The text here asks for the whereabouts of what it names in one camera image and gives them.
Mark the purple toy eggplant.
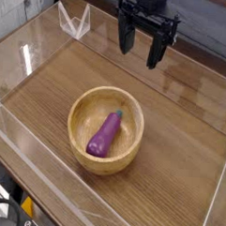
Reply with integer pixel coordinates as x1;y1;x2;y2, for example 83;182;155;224
85;111;123;158

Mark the brown wooden bowl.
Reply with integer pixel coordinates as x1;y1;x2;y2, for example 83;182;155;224
68;86;144;175

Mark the black cable bottom left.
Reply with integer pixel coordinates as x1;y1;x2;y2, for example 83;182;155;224
0;197;23;226

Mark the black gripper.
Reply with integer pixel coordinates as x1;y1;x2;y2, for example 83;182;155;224
117;0;181;69

